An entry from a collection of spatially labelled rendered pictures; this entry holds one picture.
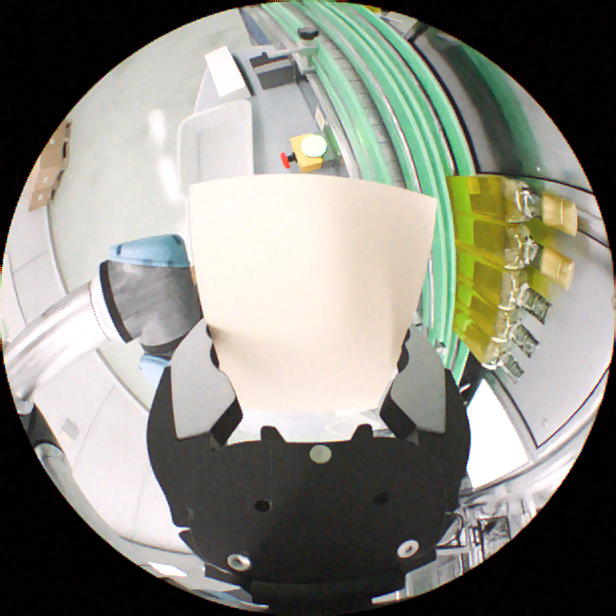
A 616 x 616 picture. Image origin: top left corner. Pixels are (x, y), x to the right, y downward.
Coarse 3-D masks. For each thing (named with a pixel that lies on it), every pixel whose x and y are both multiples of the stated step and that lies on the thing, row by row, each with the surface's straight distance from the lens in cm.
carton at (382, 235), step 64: (192, 192) 10; (256, 192) 9; (320, 192) 9; (384, 192) 10; (256, 256) 9; (320, 256) 9; (384, 256) 10; (256, 320) 11; (320, 320) 10; (384, 320) 11; (256, 384) 14; (320, 384) 14; (384, 384) 16
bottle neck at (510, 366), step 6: (510, 354) 36; (504, 360) 36; (510, 360) 35; (516, 360) 36; (504, 366) 36; (510, 366) 35; (516, 366) 35; (504, 372) 36; (510, 372) 35; (516, 372) 35; (522, 372) 35; (510, 378) 35; (516, 378) 34
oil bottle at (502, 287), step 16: (464, 256) 34; (480, 256) 32; (464, 272) 35; (480, 272) 32; (496, 272) 29; (512, 272) 29; (480, 288) 32; (496, 288) 30; (512, 288) 28; (496, 304) 31; (512, 304) 29
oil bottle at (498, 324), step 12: (456, 288) 38; (468, 288) 36; (456, 300) 39; (468, 300) 36; (480, 300) 34; (468, 312) 37; (480, 312) 34; (492, 312) 32; (504, 312) 31; (516, 312) 33; (480, 324) 35; (492, 324) 33; (504, 324) 31; (492, 336) 34; (504, 336) 32
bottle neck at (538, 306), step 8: (528, 288) 29; (520, 296) 29; (528, 296) 29; (536, 296) 29; (520, 304) 30; (528, 304) 29; (536, 304) 28; (544, 304) 28; (536, 312) 28; (544, 312) 27; (544, 320) 29
